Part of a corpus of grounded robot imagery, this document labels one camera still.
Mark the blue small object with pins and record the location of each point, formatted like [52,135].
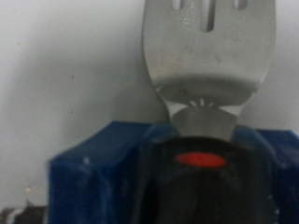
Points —
[211,56]

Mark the silver toaster oven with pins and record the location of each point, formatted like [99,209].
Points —
[62,62]

